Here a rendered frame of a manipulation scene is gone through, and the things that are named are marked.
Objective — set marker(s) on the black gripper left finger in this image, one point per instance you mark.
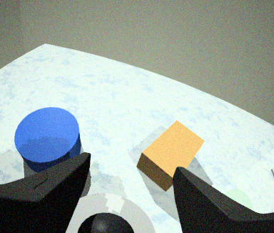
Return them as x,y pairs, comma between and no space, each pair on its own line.
44,202

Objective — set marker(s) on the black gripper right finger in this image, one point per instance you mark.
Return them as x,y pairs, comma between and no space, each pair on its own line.
202,209

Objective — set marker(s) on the blue cylinder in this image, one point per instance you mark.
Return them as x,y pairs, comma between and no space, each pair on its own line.
47,137

